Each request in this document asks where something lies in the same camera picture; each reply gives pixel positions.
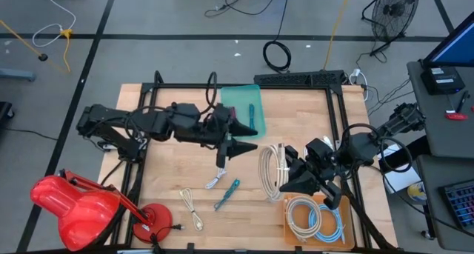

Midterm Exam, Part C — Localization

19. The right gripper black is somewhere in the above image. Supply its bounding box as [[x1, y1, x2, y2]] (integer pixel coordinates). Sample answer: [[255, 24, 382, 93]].
[[279, 145, 344, 210]]

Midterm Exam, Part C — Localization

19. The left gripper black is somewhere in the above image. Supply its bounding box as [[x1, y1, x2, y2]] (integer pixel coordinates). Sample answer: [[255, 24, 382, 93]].
[[201, 104, 259, 169]]

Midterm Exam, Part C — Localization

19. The teal black braided cable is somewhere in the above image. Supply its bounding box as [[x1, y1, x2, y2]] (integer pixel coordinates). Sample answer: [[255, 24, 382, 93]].
[[248, 103, 257, 132], [213, 178, 241, 212]]

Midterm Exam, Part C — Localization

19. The beige cable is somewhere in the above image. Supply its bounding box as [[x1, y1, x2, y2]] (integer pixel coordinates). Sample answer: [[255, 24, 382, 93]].
[[284, 195, 323, 241], [258, 142, 290, 202]]

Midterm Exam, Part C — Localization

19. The thin white cable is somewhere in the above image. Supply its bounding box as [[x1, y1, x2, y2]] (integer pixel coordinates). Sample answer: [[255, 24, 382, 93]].
[[204, 167, 227, 190]]

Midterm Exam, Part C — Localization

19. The light blue cable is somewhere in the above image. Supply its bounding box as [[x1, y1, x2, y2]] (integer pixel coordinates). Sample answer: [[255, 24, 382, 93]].
[[310, 205, 345, 244], [309, 204, 346, 244]]

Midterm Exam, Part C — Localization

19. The thin cream cable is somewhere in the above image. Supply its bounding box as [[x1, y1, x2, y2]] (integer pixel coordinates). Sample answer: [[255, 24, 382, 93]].
[[178, 187, 204, 232]]

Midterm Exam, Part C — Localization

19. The teal translucent plastic bin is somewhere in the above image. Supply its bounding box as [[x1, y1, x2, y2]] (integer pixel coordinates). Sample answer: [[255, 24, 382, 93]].
[[221, 84, 267, 141]]

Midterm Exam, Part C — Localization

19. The orange translucent plastic bin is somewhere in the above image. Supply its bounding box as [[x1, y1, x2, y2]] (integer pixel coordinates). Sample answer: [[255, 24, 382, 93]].
[[283, 193, 356, 252]]

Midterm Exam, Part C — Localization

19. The white paper sheet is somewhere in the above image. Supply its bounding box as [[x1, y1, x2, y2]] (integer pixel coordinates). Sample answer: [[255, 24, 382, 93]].
[[383, 163, 422, 194]]

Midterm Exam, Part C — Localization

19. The white power adapter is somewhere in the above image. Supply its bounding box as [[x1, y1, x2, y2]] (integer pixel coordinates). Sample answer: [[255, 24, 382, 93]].
[[349, 67, 370, 102]]

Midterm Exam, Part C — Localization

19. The round printed sticker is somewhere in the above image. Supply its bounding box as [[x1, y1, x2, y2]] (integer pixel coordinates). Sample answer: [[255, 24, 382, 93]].
[[407, 181, 427, 203]]

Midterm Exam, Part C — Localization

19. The dark gray desk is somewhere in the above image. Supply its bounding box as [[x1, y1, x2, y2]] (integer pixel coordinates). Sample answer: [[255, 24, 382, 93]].
[[406, 59, 474, 159], [416, 153, 474, 252]]

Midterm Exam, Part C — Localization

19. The backlit keyboard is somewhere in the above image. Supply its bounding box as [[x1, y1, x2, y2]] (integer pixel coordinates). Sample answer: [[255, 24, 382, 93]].
[[438, 178, 474, 233]]

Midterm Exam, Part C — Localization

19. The small black computer box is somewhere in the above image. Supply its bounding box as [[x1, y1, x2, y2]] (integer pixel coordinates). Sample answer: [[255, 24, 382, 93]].
[[420, 66, 467, 96]]

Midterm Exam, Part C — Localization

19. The red desk lamp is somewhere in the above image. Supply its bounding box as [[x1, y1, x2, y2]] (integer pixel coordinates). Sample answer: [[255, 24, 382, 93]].
[[30, 167, 185, 252]]

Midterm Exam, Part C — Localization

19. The black pen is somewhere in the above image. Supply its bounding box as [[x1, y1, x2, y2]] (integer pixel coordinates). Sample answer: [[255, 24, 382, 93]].
[[456, 90, 470, 113]]

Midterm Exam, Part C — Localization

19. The black floor fan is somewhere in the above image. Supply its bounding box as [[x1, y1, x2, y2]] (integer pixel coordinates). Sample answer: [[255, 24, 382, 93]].
[[361, 0, 421, 58]]

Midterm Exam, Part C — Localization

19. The computer monitor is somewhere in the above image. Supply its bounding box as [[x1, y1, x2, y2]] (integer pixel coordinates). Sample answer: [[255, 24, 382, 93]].
[[421, 12, 474, 68]]

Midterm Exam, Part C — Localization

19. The gray floor bar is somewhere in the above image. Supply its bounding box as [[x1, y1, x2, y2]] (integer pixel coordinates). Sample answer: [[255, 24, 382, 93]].
[[0, 67, 37, 82]]

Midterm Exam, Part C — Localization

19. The black caster foot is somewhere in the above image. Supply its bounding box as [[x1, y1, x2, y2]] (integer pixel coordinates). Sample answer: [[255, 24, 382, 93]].
[[0, 101, 15, 122]]

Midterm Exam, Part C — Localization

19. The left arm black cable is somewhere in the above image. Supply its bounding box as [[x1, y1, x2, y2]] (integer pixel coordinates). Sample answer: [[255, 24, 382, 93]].
[[199, 70, 219, 116]]

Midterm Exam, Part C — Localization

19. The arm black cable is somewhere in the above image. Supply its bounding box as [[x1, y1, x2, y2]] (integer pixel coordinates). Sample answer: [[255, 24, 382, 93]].
[[199, 70, 219, 116], [339, 122, 414, 174]]

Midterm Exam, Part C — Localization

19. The black hanging cable with coil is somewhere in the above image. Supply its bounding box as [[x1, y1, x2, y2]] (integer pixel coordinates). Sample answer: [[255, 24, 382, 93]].
[[261, 0, 293, 74]]

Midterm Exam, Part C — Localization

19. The black aluminium table frame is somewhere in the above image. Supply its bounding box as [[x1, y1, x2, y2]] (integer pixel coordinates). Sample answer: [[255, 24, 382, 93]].
[[110, 70, 399, 254]]

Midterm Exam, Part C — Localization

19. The yellow hanging cable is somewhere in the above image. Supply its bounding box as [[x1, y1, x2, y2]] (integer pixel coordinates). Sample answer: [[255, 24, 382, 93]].
[[323, 0, 353, 71]]

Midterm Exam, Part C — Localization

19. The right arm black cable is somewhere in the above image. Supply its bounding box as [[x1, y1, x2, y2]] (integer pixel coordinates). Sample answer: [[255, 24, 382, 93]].
[[339, 122, 414, 174]]

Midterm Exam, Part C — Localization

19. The yellow floor cable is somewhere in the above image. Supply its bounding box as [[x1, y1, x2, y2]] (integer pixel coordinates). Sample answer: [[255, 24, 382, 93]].
[[0, 19, 74, 74]]

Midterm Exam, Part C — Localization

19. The white floor cable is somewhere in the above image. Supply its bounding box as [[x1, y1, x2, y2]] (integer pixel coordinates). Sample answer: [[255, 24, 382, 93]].
[[31, 0, 77, 48]]

